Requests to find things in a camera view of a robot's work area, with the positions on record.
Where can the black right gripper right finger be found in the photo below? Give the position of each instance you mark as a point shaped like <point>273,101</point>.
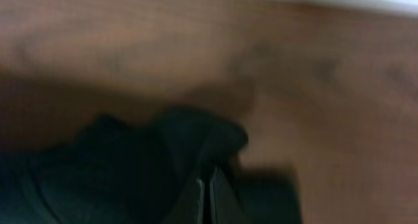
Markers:
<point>225,208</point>

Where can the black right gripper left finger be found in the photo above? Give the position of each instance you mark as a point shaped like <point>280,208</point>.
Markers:
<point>189,208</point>

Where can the black t-shirt with logo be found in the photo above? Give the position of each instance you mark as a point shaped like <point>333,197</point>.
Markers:
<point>113,172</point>

